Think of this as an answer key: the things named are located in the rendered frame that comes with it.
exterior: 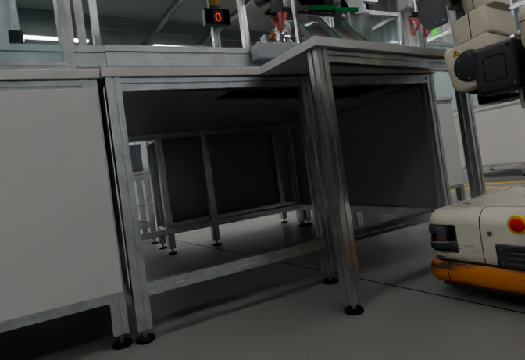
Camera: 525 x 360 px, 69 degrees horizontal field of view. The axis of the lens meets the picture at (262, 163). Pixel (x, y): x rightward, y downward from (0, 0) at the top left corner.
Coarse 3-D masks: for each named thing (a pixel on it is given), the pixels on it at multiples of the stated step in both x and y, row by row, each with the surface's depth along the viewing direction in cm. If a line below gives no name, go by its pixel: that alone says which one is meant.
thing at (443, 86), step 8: (520, 8) 438; (440, 40) 521; (448, 40) 511; (440, 48) 522; (448, 48) 512; (440, 72) 525; (440, 80) 526; (448, 80) 516; (440, 88) 528; (448, 88) 518; (472, 96) 493; (456, 104) 511
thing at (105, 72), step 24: (120, 72) 119; (144, 72) 122; (168, 72) 126; (192, 72) 130; (216, 72) 133; (240, 72) 138; (432, 72) 183; (144, 96) 149; (168, 96) 155; (192, 96) 161; (216, 96) 168; (240, 96) 175; (264, 96) 183; (312, 96) 201; (336, 96) 211; (360, 96) 222; (144, 120) 203; (168, 120) 213; (192, 120) 225; (216, 120) 238; (240, 120) 252; (264, 120) 269; (288, 120) 288
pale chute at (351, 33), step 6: (342, 24) 203; (348, 24) 197; (336, 30) 200; (342, 30) 201; (348, 30) 198; (354, 30) 193; (342, 36) 195; (348, 36) 196; (354, 36) 194; (360, 36) 188
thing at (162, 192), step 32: (160, 160) 260; (192, 160) 307; (224, 160) 320; (256, 160) 333; (160, 192) 294; (192, 192) 305; (224, 192) 317; (256, 192) 330; (288, 192) 345; (160, 224) 288
